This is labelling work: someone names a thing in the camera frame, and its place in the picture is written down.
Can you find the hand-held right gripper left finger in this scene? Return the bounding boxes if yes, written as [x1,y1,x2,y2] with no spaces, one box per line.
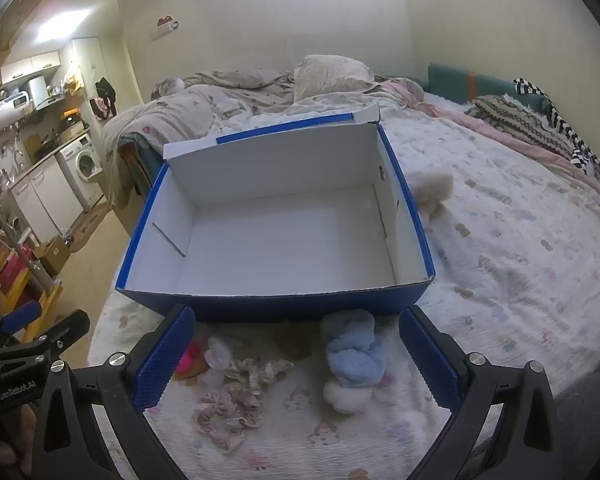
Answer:
[32,304,197,480]

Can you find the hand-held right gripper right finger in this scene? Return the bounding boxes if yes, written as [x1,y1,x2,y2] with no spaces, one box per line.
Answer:
[399,305,571,480]

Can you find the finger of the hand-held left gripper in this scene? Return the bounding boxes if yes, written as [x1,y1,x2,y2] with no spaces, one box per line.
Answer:
[5,309,91,361]
[0,300,43,341]

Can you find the white sheer scrunchie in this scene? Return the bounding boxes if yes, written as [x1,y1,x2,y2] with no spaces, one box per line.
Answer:
[203,335,246,373]

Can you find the blue fluffy scrunchie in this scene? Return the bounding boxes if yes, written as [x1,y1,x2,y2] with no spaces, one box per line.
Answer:
[320,309,392,390]

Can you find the pink floral scrunchie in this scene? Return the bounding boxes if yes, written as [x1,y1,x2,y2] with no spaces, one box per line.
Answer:
[192,389,266,453]

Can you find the beige ruffled scrunchie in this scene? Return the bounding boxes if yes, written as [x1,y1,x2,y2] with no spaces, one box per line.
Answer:
[224,356,295,391]

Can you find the white fluffy scrunchie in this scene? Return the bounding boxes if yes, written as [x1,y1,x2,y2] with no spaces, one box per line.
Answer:
[322,377,376,415]

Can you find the blue cardboard box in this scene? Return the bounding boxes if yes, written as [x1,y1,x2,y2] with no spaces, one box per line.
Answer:
[115,102,437,323]

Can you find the person's left hand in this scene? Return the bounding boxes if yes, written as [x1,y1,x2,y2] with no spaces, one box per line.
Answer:
[0,402,37,480]

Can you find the yellow rack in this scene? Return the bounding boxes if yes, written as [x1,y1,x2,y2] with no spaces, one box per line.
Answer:
[0,230,63,341]

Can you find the pink fluffy scrunchie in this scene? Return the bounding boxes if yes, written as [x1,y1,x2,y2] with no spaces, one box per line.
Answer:
[174,340,210,382]

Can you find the white base cabinet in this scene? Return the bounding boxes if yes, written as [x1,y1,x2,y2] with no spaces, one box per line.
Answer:
[7,152,86,246]

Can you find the washing machine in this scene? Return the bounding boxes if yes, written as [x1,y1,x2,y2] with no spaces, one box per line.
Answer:
[55,132,106,211]

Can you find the cream fluffy scrunchie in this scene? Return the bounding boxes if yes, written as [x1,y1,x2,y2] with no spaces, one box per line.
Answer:
[407,170,456,218]

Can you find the white water heater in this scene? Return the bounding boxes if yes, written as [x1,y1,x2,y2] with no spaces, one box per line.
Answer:
[0,95,31,136]

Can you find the dark hanging clothes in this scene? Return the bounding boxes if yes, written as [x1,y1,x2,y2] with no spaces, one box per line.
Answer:
[94,77,118,117]

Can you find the floral duvet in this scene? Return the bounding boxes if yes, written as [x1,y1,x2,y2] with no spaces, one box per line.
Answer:
[102,67,301,171]

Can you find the patterned knit blanket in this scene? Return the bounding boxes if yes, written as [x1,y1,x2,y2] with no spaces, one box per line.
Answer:
[465,94,588,163]

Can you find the black white striped cloth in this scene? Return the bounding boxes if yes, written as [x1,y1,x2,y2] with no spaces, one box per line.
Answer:
[512,78,600,181]

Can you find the teal headboard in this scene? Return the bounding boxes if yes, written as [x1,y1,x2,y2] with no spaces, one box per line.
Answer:
[427,62,553,111]

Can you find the floral pillow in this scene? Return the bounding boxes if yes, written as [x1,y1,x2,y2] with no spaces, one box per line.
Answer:
[292,54,377,102]

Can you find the white wall cabinet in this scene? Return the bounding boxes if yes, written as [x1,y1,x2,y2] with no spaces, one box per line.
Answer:
[0,50,63,86]

